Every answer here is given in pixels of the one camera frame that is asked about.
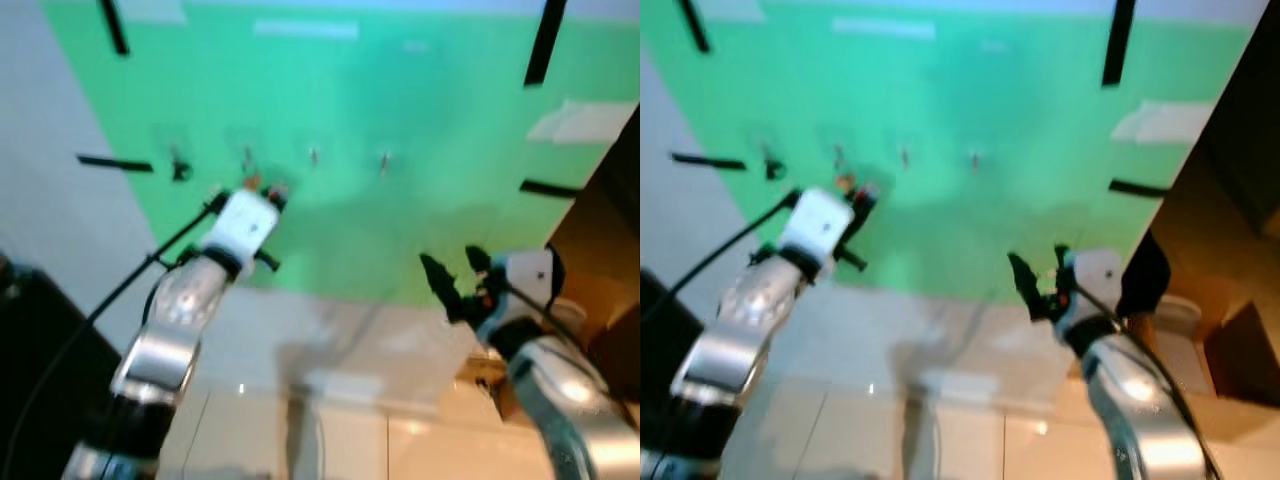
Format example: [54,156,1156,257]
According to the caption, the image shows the white round container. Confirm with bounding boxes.
[550,297,593,339]
[1148,294,1203,349]

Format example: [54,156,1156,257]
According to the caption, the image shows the brown wooden furniture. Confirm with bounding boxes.
[545,105,641,406]
[1120,0,1280,426]

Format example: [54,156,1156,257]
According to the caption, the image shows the long white tape strip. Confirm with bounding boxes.
[252,17,360,41]
[831,17,937,42]

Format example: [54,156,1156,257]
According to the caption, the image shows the black cabinet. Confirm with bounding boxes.
[0,255,123,480]
[640,268,693,473]

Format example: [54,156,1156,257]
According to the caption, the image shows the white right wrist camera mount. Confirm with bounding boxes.
[478,249,557,333]
[1055,248,1127,333]

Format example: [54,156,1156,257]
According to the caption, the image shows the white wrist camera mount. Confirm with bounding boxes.
[478,249,557,333]
[780,187,859,267]
[200,188,282,267]
[1055,248,1127,333]

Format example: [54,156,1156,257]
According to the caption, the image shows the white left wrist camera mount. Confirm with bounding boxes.
[200,188,282,267]
[780,187,859,267]

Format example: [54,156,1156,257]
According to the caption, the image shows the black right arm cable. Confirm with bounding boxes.
[1074,284,1219,480]
[495,285,641,431]

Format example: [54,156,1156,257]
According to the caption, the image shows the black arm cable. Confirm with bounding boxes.
[640,194,801,323]
[1074,284,1219,480]
[0,195,229,451]
[495,285,641,431]

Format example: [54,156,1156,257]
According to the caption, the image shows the green wall board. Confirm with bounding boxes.
[640,0,1267,303]
[40,0,641,307]

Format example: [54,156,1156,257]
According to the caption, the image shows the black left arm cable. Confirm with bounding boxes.
[640,194,801,323]
[0,195,229,451]

